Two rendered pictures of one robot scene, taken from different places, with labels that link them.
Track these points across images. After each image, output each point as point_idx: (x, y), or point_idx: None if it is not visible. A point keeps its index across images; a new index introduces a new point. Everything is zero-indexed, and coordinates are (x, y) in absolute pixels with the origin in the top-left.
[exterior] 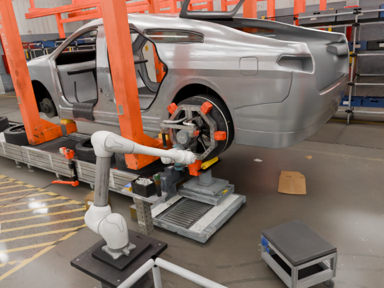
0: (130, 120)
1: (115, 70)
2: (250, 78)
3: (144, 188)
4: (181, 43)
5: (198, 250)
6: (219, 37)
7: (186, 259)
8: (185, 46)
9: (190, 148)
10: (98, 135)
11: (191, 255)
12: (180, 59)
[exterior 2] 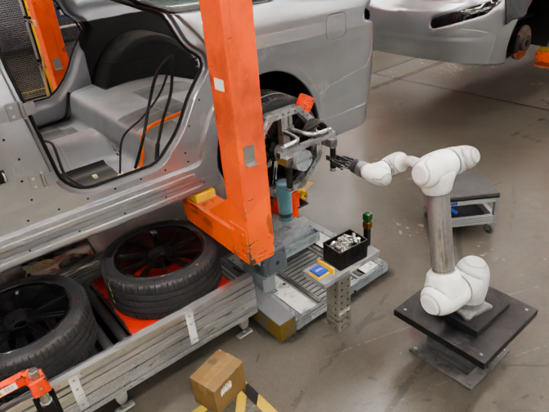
0: (266, 167)
1: (240, 74)
2: (338, 42)
3: (364, 244)
4: None
5: (399, 279)
6: None
7: (416, 290)
8: None
9: (357, 158)
10: (444, 160)
11: (407, 285)
12: None
